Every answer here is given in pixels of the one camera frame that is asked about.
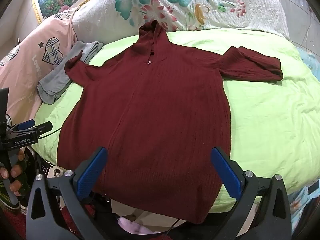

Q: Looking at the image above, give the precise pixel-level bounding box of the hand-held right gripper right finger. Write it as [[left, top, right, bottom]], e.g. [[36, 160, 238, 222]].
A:
[[210, 147, 292, 240]]

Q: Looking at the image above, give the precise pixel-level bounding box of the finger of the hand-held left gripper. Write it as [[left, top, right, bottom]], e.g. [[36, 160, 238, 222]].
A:
[[12, 120, 35, 131], [35, 121, 53, 135]]

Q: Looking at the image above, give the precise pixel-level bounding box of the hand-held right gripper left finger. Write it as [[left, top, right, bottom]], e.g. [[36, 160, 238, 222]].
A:
[[26, 147, 108, 240]]

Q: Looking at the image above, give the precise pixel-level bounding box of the dark red hooded sweater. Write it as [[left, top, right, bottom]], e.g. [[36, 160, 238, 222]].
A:
[[57, 20, 284, 225]]

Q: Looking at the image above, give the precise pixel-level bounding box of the person's left hand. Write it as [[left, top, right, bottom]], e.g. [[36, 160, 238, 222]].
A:
[[0, 149, 28, 197]]

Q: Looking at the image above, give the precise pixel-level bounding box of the grey folded garment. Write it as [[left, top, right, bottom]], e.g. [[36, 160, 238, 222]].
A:
[[36, 41, 104, 105]]

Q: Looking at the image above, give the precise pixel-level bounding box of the pink heart print pillow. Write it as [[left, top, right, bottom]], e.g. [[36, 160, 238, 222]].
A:
[[0, 5, 83, 130]]

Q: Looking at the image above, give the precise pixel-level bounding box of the light green bed sheet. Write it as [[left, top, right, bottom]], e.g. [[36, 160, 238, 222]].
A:
[[33, 29, 320, 209]]

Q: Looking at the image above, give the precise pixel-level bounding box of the light purple cloth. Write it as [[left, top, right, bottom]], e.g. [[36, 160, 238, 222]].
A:
[[117, 216, 160, 235]]

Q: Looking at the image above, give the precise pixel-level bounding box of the white floral quilt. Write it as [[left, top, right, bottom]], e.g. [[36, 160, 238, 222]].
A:
[[71, 0, 291, 46]]

